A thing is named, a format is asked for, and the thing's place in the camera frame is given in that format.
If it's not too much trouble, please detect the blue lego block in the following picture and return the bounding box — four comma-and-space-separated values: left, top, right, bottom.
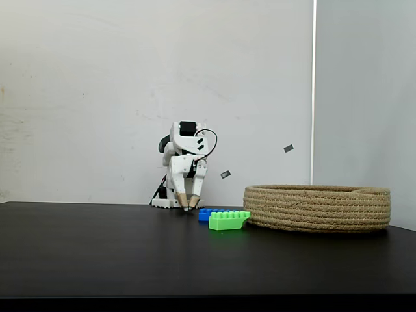
198, 208, 226, 224

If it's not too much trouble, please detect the green lego block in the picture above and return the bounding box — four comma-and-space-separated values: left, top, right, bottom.
208, 210, 252, 232

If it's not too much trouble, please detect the red and black servo cable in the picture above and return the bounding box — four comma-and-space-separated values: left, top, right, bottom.
194, 129, 219, 163

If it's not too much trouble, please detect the woven rope basket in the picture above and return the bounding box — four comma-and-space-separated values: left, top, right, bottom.
242, 184, 391, 233

